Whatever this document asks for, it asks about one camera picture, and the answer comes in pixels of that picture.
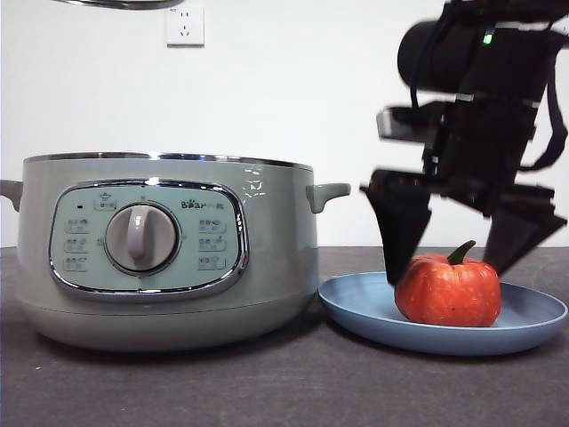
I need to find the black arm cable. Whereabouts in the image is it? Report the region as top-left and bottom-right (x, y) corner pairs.
(517, 26), (569, 173)

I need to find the orange pumpkin with green stem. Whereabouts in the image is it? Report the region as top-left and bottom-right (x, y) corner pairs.
(394, 239), (502, 328)

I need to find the white wall socket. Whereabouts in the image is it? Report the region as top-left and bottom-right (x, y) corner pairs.
(165, 6), (206, 48)

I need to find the glass lid with green knob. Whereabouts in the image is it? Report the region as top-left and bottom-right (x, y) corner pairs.
(51, 0), (186, 11)

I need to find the pale green electric steamer pot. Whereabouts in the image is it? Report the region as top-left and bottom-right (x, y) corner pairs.
(0, 151), (351, 353)

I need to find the blue plate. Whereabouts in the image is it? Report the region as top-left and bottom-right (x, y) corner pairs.
(317, 271), (569, 356)

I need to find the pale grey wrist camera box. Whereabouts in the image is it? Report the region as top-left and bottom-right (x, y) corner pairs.
(376, 105), (450, 143)

